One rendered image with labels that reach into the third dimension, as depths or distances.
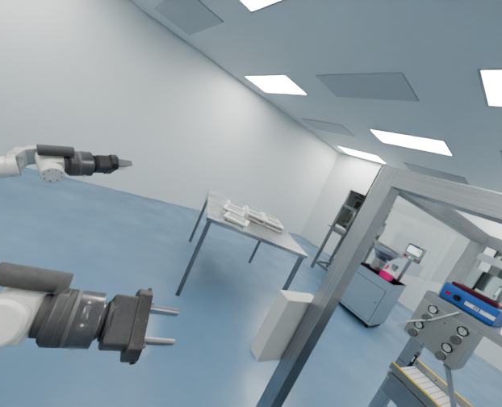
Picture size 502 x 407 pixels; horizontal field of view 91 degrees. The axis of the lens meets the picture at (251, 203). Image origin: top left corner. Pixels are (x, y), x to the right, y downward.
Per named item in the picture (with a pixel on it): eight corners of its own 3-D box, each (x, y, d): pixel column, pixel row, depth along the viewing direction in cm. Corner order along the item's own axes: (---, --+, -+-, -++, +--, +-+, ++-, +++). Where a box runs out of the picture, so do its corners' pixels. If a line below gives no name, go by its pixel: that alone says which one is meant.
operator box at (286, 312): (248, 347, 93) (278, 288, 89) (282, 346, 102) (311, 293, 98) (257, 362, 88) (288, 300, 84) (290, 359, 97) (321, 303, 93)
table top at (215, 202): (207, 191, 374) (208, 189, 373) (272, 217, 399) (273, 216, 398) (205, 220, 229) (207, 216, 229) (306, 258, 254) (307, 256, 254)
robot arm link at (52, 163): (80, 184, 89) (39, 185, 80) (73, 164, 93) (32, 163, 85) (85, 160, 83) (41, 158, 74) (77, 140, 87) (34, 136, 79)
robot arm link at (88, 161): (109, 180, 102) (74, 181, 93) (106, 157, 102) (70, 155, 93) (120, 174, 93) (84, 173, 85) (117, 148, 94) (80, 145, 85)
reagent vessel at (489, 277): (455, 282, 115) (477, 246, 112) (466, 285, 123) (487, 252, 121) (497, 304, 102) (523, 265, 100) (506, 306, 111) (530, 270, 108)
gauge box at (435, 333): (403, 329, 121) (424, 295, 118) (412, 330, 126) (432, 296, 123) (453, 371, 102) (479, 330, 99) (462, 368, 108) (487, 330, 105)
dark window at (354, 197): (334, 223, 747) (351, 190, 731) (334, 223, 748) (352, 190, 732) (374, 245, 648) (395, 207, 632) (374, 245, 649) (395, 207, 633)
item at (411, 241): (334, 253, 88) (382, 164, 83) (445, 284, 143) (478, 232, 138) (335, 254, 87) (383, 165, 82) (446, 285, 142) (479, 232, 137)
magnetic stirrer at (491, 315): (437, 294, 116) (446, 278, 115) (453, 298, 128) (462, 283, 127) (489, 326, 100) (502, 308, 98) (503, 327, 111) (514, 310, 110)
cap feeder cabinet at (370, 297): (332, 300, 404) (354, 260, 393) (349, 300, 441) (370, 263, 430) (367, 329, 357) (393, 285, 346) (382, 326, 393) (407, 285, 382)
